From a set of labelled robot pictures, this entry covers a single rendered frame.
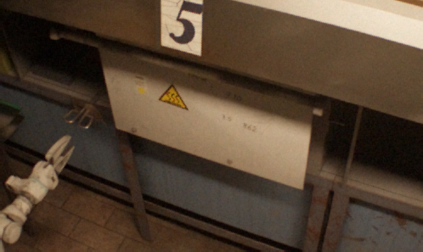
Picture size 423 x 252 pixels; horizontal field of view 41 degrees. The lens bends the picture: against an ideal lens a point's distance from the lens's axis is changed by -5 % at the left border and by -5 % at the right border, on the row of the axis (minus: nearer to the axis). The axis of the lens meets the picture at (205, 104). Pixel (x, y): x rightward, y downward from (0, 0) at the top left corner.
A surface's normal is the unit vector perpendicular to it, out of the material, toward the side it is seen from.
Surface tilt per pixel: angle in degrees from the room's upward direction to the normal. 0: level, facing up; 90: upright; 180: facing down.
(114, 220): 0
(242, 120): 90
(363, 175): 0
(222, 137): 90
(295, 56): 80
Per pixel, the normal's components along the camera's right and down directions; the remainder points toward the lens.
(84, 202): -0.04, -0.70
